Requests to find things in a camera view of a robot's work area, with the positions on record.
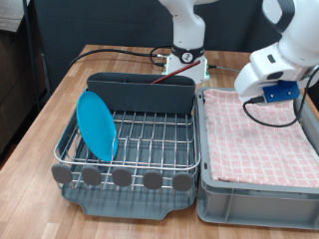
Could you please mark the brown wooden spoon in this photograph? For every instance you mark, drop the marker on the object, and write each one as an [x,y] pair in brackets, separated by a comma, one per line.
[176,71]

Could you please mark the blue plate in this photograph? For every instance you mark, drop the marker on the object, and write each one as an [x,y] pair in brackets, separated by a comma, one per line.
[96,126]

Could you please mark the grey plastic drain tray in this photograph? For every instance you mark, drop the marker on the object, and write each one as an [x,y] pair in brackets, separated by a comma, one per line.
[126,205]

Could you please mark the pink checkered cloth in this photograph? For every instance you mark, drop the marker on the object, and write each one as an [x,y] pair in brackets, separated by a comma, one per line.
[252,149]

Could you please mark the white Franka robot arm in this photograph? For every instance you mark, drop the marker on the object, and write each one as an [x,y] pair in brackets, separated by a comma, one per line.
[186,30]

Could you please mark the black metal pole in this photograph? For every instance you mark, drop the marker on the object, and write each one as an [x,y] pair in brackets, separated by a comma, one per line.
[31,49]

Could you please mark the grey plastic crate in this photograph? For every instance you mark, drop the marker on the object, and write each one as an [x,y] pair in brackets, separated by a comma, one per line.
[252,205]

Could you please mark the dark cabinet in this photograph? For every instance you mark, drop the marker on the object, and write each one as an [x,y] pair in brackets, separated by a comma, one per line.
[13,93]

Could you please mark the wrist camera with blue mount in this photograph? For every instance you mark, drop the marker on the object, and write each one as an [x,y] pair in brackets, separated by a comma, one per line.
[282,91]

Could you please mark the dark grey cutlery holder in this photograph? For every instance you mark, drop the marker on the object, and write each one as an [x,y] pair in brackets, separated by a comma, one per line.
[139,94]

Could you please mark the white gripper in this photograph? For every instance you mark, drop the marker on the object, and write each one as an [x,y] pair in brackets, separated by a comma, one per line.
[262,71]

